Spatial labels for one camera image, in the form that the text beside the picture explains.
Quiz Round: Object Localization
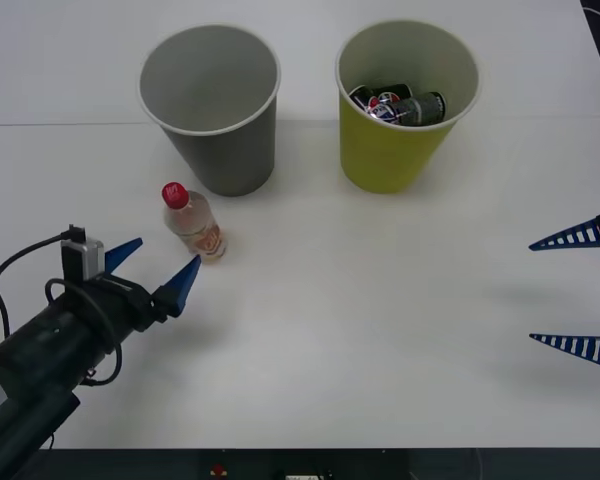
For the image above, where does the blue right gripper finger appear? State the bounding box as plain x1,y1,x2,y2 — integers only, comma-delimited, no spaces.
527,206,600,252
528,333,600,374

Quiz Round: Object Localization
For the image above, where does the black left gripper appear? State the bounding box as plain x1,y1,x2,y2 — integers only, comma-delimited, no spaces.
82,237,203,335

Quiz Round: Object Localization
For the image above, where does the clear bottle with red cap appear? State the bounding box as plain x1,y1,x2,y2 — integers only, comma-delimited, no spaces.
160,181,229,266

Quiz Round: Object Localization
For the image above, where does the grey plastic bin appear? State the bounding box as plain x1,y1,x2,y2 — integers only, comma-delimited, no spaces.
138,23,283,198

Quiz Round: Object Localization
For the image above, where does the dark grey-green can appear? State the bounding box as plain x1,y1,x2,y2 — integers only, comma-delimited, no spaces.
393,90,449,127

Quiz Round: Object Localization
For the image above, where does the yellow-green plastic bin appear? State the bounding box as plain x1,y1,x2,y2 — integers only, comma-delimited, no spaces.
334,18,482,195

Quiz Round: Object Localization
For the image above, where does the black can with round emblem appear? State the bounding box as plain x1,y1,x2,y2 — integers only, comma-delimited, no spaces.
349,83,414,110

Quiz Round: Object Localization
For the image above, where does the blue can with white print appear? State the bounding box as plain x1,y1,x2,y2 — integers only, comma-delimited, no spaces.
365,98,399,125

